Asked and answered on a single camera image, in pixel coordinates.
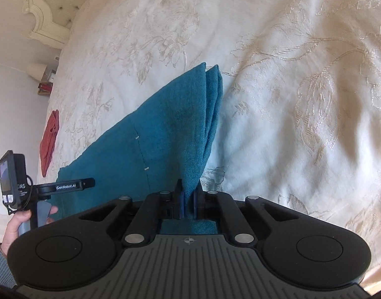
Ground teal blue pants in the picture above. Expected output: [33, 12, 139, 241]
[51, 64, 223, 234]

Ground grey knit sleeve forearm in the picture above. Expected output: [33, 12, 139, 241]
[0, 249, 16, 288]

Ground person left hand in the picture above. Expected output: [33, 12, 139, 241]
[0, 205, 59, 247]

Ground folded red garment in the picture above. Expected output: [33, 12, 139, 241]
[40, 109, 59, 177]

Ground red box on nightstand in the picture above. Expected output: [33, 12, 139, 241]
[38, 82, 53, 96]

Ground white lamp shade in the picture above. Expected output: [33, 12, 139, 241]
[25, 63, 47, 81]

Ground cream embroidered bedspread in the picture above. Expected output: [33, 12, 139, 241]
[37, 0, 381, 288]

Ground cream tufted headboard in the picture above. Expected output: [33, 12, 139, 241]
[23, 0, 87, 49]

